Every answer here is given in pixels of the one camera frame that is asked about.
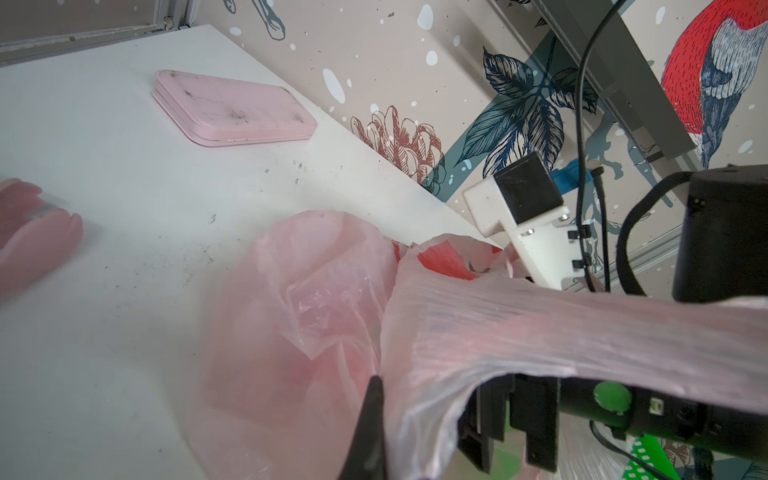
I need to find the pink plastic bag with fruit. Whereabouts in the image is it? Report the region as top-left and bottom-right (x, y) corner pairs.
(185, 209), (768, 480)

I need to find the pink rectangular lid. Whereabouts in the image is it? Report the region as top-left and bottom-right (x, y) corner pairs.
(152, 70), (318, 147)

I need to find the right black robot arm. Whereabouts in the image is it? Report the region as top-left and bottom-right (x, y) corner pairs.
(460, 165), (767, 479)

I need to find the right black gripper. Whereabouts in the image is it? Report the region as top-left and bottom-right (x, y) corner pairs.
(458, 374), (560, 473)

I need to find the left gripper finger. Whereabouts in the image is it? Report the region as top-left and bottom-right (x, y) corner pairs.
(338, 376), (387, 480)

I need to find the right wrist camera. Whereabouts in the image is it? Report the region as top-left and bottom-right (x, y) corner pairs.
(462, 153), (587, 290)

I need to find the green plastic basket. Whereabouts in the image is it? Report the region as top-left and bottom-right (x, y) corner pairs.
(622, 435), (680, 480)

